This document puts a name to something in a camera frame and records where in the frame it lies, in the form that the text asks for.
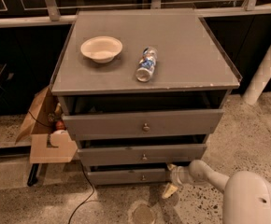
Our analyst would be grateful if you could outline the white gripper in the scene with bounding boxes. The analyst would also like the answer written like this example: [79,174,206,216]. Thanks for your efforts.
[162,163,193,199]

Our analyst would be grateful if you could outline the grey bottom drawer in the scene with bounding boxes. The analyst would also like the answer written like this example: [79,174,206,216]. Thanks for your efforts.
[87,168,169,186]

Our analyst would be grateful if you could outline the grey drawer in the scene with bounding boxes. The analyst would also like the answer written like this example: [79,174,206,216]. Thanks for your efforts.
[78,144,207,166]
[64,109,223,140]
[87,168,169,186]

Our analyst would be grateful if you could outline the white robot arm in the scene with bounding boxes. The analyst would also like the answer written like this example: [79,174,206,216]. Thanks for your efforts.
[162,160,271,224]

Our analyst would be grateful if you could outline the grey middle drawer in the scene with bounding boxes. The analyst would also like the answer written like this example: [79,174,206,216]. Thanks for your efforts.
[78,144,207,166]

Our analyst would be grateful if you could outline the grey top drawer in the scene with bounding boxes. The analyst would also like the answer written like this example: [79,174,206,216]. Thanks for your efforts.
[64,109,223,140]

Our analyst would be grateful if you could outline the grey drawer cabinet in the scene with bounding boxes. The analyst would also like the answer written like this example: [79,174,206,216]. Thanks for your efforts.
[51,9,240,176]

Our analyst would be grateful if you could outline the open cardboard box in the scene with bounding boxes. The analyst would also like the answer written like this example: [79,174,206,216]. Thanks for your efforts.
[15,87,77,163]

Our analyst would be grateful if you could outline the clear plastic water bottle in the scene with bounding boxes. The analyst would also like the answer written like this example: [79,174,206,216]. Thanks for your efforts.
[135,47,158,82]

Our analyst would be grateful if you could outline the black table leg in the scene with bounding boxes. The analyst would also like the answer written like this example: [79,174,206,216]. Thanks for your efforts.
[27,163,39,187]

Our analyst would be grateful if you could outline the white paper bowl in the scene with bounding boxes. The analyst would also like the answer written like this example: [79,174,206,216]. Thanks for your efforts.
[80,36,122,63]

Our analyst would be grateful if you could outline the white diagonal pipe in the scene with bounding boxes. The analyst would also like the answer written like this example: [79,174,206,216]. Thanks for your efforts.
[242,45,271,105]

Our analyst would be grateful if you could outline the metal window railing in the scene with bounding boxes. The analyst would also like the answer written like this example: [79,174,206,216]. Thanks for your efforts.
[0,0,271,29]

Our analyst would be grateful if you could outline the black power cable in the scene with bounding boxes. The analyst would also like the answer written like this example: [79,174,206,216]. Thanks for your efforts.
[67,162,96,224]

